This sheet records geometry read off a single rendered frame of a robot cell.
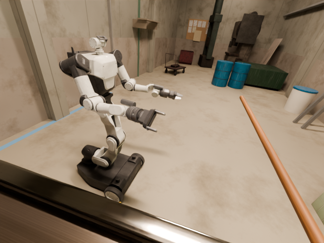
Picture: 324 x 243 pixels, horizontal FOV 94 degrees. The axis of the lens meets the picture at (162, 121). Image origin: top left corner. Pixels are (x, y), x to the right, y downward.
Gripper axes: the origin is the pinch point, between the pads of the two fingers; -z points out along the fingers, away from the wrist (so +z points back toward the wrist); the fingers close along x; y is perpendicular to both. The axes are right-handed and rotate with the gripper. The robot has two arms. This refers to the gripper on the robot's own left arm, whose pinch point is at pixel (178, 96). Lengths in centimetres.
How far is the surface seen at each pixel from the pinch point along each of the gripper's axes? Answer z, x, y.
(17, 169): 26, 125, -58
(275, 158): -32, 87, -46
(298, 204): -29, 100, -58
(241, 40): -287, -506, 556
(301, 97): -328, -209, 161
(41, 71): 202, -83, 14
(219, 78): -164, -363, 243
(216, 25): -153, -522, 615
